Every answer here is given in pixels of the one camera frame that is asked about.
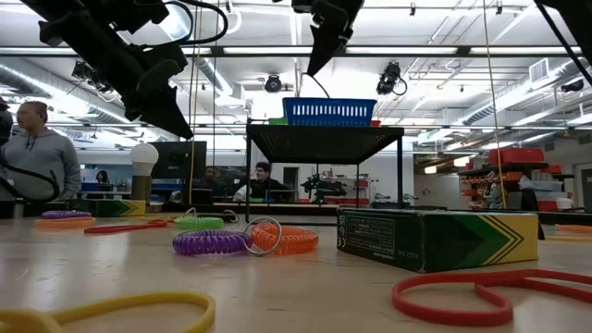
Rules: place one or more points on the person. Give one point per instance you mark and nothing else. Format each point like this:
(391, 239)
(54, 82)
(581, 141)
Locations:
(102, 177)
(4, 125)
(41, 157)
(211, 176)
(263, 185)

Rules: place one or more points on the green coil wristband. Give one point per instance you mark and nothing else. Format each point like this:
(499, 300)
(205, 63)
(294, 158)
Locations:
(199, 223)

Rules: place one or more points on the red rubber band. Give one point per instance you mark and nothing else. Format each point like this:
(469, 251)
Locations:
(462, 319)
(120, 228)

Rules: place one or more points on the green Crayola crayon box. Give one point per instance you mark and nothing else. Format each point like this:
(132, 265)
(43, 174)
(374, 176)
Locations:
(106, 208)
(439, 240)

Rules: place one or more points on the black monitor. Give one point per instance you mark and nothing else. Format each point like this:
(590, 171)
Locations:
(178, 159)

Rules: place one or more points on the green plastic basket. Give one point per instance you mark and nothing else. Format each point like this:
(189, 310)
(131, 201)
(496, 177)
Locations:
(277, 121)

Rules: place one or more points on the red plastic basket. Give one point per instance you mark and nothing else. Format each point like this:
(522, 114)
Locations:
(375, 123)

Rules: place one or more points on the black coil wristband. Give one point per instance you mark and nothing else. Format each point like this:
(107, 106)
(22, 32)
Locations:
(217, 215)

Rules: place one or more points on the black background robot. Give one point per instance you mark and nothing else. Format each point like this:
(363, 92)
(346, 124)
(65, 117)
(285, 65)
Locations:
(324, 187)

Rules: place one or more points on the orange coil wristband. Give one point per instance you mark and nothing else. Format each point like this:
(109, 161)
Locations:
(296, 240)

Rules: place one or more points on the storage shelf with red bins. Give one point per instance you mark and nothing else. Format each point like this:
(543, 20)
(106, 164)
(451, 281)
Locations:
(515, 156)

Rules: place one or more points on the yellow rubber band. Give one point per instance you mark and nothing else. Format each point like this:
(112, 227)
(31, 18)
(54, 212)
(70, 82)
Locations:
(162, 296)
(573, 238)

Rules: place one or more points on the black ceiling spotlight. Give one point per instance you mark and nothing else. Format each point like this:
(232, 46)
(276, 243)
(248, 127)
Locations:
(90, 76)
(388, 78)
(573, 85)
(273, 84)

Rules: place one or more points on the white bulb lamp wooden base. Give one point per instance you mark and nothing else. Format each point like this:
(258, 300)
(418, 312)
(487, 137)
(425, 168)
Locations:
(144, 157)

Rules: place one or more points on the black perforated metal shelf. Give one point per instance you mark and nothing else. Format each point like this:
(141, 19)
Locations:
(324, 143)

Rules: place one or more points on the blue plastic basket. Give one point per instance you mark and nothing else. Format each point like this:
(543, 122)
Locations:
(324, 121)

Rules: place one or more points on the purple coil wristband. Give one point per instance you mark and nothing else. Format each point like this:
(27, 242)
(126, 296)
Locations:
(65, 214)
(208, 242)

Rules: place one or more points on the orange rubber band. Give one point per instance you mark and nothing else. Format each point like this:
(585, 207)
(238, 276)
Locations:
(575, 229)
(65, 223)

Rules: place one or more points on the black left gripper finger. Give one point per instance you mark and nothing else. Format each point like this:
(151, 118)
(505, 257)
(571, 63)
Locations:
(148, 111)
(173, 111)

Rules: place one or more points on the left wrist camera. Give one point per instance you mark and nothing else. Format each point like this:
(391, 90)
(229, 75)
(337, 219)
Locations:
(157, 76)

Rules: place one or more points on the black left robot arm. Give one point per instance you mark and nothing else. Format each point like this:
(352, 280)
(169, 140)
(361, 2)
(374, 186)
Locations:
(69, 9)

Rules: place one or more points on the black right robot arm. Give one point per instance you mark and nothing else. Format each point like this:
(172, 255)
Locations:
(580, 14)

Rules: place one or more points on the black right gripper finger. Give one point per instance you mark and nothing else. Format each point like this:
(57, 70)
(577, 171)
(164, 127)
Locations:
(336, 32)
(320, 51)

